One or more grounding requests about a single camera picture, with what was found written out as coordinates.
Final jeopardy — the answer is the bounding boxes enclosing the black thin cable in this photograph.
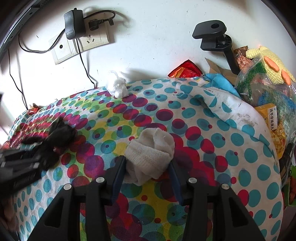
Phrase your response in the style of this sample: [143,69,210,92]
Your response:
[8,48,29,110]

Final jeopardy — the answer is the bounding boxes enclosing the black power cable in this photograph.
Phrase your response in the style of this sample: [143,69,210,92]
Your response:
[76,38,99,89]

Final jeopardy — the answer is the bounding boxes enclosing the small red candy wrapper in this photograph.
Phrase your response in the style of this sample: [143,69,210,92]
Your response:
[27,104,40,115]

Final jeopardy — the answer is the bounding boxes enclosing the white wall socket plate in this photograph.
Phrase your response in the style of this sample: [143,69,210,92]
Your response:
[53,12,112,65]

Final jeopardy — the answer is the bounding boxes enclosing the white sock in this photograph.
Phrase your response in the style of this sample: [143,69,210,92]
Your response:
[124,128,175,186]

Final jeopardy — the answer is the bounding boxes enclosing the yellow medicine box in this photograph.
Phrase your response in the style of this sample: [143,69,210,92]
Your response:
[255,103,278,131]

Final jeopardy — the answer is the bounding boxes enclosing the black power adapter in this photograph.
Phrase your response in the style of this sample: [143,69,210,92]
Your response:
[64,8,86,40]

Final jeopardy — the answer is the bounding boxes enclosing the colourful dotted bed sheet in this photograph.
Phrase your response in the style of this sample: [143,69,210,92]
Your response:
[9,77,283,240]

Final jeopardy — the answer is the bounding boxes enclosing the black desk clamp mount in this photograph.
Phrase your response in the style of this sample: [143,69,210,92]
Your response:
[192,20,240,75]

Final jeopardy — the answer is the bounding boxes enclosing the yellow knitted duck toy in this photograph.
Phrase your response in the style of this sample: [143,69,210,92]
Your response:
[245,46,295,86]

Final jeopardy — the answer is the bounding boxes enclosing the red snack wrapper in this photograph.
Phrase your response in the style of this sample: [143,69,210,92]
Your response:
[168,60,203,78]

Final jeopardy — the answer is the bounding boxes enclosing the black plastic bag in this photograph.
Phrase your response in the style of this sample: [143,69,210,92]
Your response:
[22,118,77,171]

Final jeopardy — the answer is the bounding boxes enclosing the grey monitor edge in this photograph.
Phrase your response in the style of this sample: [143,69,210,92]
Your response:
[0,0,52,60]

